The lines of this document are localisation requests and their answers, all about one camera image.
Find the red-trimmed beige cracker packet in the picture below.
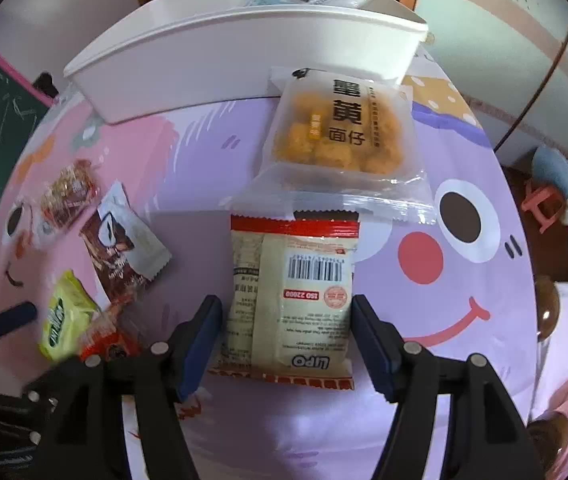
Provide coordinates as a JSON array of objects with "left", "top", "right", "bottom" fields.
[{"left": 208, "top": 211, "right": 361, "bottom": 392}]

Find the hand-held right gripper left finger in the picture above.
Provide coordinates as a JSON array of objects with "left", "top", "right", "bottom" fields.
[{"left": 29, "top": 294, "right": 224, "bottom": 480}]

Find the translucent orange snack packet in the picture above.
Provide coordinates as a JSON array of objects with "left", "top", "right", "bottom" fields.
[{"left": 231, "top": 66, "right": 439, "bottom": 225}]

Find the brown and white snack packet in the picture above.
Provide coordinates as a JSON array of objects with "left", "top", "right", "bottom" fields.
[{"left": 79, "top": 181, "right": 173, "bottom": 307}]

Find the white plastic bin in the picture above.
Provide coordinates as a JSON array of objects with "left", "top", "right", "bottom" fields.
[{"left": 63, "top": 0, "right": 430, "bottom": 126}]

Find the black easel knob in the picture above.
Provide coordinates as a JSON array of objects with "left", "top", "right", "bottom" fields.
[{"left": 33, "top": 72, "right": 59, "bottom": 100}]

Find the wooden bed post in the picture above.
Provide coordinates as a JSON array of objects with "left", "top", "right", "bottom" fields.
[{"left": 533, "top": 274, "right": 563, "bottom": 343}]

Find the pink stool with cushion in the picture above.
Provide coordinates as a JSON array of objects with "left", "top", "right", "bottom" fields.
[{"left": 530, "top": 144, "right": 568, "bottom": 227}]

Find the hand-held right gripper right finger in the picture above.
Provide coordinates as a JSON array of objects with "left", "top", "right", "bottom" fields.
[{"left": 351, "top": 293, "right": 531, "bottom": 480}]

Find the red snack packet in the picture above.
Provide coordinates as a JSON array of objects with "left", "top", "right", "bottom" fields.
[{"left": 78, "top": 300, "right": 141, "bottom": 362}]

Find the cartoon printed tablecloth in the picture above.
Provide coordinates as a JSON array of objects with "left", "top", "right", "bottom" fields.
[{"left": 0, "top": 42, "right": 540, "bottom": 480}]

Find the green and yellow snack packet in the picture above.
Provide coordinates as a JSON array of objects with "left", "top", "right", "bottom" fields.
[{"left": 38, "top": 269, "right": 101, "bottom": 362}]

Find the floral wardrobe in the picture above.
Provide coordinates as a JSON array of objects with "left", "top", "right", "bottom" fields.
[{"left": 413, "top": 0, "right": 568, "bottom": 173}]

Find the clear red and gold packet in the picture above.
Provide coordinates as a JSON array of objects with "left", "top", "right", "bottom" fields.
[{"left": 38, "top": 159, "right": 101, "bottom": 233}]

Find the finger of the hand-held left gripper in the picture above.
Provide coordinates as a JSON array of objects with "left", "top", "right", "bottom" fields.
[{"left": 0, "top": 301, "right": 38, "bottom": 343}]

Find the pink plastic stool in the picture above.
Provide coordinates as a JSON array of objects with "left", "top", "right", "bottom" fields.
[{"left": 523, "top": 179, "right": 566, "bottom": 234}]

